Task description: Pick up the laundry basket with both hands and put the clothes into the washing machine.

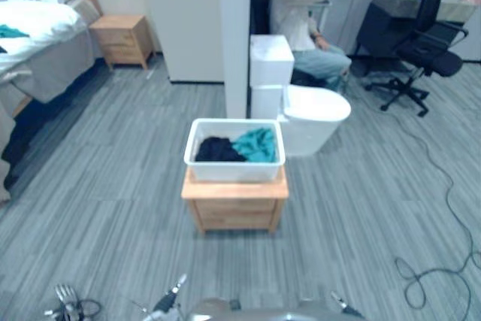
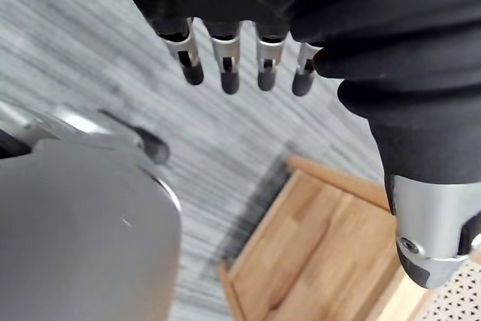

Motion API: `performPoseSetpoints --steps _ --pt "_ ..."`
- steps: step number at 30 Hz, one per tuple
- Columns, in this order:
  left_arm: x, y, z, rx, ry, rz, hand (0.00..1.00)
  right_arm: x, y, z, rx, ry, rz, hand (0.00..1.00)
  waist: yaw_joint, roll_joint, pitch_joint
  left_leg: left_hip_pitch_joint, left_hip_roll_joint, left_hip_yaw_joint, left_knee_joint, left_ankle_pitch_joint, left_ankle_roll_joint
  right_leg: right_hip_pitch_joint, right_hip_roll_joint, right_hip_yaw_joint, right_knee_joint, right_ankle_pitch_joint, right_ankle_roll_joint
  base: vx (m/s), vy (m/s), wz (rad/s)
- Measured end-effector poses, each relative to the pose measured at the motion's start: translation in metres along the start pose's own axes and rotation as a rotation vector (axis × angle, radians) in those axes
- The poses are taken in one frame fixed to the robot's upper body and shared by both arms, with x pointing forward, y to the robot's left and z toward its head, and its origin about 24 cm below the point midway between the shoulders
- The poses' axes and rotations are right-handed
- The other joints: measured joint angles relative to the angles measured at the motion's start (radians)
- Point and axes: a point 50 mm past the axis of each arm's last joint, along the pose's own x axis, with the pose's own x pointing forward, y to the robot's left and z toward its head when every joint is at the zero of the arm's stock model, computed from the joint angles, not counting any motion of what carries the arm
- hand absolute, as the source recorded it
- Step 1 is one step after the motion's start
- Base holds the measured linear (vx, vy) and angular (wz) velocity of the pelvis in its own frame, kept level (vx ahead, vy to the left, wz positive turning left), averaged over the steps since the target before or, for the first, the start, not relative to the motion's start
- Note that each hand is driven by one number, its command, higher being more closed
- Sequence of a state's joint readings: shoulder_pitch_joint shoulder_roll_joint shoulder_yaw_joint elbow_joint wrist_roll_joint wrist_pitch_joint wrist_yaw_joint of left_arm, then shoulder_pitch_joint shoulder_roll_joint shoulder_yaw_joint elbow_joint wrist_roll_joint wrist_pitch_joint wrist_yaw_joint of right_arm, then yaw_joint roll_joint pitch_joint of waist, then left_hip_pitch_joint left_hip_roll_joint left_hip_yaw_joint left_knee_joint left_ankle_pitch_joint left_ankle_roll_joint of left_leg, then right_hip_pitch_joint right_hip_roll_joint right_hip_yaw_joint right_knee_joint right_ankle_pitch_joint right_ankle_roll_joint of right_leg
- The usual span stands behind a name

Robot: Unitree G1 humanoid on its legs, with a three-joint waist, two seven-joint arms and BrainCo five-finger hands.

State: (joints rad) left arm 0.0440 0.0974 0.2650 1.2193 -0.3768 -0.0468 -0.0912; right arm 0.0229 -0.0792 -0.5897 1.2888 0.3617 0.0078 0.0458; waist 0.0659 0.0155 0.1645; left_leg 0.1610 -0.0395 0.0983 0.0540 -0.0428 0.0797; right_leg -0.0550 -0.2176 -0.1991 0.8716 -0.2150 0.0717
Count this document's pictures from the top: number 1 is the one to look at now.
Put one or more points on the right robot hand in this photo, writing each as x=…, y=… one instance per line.
x=347, y=307

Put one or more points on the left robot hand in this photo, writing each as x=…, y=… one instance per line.
x=165, y=304

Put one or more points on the white plastic laundry basket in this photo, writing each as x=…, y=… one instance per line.
x=229, y=172

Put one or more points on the black garment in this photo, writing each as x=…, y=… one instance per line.
x=218, y=150

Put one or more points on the teal garment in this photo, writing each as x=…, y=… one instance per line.
x=257, y=146

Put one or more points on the silver robot torso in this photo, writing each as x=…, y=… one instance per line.
x=263, y=315

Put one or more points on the silver metal device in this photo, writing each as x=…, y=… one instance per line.
x=64, y=292

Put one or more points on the wooden nightstand with drawers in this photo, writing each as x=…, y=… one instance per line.
x=233, y=204
x=120, y=35

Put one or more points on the white toilet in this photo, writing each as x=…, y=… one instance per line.
x=312, y=118

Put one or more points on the grey bed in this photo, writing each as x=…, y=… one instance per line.
x=56, y=69

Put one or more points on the dark cabinet with stone top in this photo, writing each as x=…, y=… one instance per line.
x=379, y=31

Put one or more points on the person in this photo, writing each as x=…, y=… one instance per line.
x=293, y=9

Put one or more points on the white duvet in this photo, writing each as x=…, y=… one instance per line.
x=45, y=22

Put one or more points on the teal cloth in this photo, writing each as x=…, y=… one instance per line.
x=11, y=31

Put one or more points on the black chair backrest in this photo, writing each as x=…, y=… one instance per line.
x=259, y=5

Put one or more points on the black swivel office chair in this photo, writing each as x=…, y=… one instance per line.
x=432, y=1

